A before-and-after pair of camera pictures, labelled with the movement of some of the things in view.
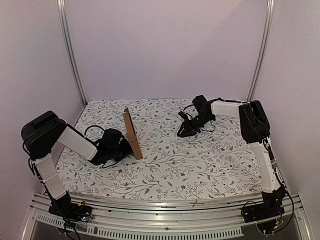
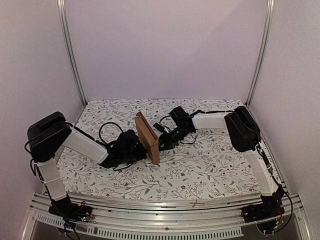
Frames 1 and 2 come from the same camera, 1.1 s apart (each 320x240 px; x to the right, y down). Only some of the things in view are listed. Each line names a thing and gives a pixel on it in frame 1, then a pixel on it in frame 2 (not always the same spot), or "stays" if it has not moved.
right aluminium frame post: [267, 38] stays
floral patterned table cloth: [207, 164] stays
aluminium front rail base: [116, 218] stays
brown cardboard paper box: [131, 134] -> [149, 138]
